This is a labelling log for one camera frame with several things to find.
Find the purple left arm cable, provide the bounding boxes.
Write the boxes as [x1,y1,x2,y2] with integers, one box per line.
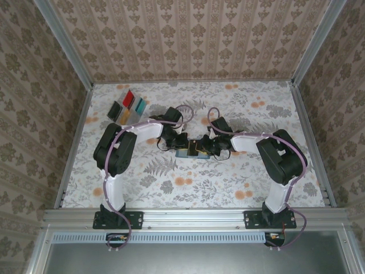
[102,104,194,253]

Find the red card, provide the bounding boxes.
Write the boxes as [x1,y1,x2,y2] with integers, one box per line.
[122,90,136,108]

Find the clear plastic organizer tray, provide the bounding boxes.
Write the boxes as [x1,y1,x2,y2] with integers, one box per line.
[106,88,151,126]

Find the grey metal sheet panel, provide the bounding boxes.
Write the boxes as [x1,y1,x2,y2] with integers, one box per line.
[42,231,347,274]

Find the floral table cover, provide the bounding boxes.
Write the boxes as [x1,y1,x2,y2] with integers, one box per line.
[61,81,329,209]

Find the grey slotted cable duct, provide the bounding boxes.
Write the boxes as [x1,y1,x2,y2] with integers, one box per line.
[52,231,265,244]

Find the aluminium frame post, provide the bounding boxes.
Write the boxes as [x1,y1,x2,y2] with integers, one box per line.
[292,0,347,86]
[33,0,95,88]

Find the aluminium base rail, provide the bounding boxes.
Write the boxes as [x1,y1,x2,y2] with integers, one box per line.
[41,207,353,229]

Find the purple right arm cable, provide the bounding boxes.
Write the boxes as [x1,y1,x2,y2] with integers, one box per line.
[207,107,309,252]

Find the teal card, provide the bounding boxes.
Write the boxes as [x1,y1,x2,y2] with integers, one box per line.
[133,98,148,114]

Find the aluminium side rail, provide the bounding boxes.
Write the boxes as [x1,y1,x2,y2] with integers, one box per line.
[289,81,337,208]
[54,84,94,209]

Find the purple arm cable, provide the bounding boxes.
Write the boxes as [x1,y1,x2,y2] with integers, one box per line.
[102,104,194,253]
[207,107,309,252]

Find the black cable connector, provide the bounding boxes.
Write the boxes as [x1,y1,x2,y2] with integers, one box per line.
[263,231,286,248]
[106,232,129,248]

